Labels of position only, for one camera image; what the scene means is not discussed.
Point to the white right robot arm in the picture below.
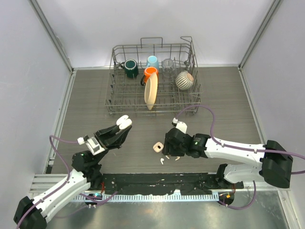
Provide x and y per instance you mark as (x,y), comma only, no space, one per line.
(259,162)

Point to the white earbud charging case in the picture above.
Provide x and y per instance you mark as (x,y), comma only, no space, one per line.
(123,122)

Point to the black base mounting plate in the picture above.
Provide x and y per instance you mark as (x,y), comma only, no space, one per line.
(159,184)

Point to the white slotted cable duct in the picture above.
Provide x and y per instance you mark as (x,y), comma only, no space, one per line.
(175,197)

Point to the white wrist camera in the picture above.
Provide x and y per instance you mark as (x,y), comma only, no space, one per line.
(94,146)
(181,126)

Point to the clear glass cup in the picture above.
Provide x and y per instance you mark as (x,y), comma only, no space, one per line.
(168,68)

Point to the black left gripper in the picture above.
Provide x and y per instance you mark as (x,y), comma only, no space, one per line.
(103,135)

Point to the pink earbud charging case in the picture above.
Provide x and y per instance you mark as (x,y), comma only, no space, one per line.
(158,147)

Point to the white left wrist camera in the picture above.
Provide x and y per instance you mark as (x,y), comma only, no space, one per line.
(94,146)

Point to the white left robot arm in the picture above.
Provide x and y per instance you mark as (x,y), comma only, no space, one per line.
(35,213)

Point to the dark green mug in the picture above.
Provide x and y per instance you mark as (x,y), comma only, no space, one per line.
(131,68)

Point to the light blue mug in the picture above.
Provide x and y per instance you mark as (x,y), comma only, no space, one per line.
(152,61)

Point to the orange mug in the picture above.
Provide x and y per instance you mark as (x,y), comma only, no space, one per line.
(147,73)

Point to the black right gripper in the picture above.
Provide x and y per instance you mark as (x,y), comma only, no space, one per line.
(168,149)

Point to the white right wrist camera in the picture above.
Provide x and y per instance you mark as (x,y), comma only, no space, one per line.
(181,126)

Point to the beige plate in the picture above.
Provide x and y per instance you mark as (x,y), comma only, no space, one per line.
(150,91)

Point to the grey wire dish rack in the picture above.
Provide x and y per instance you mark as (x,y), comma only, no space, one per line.
(125,96)

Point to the striped ceramic bowl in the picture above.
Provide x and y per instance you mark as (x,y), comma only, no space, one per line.
(184,80)

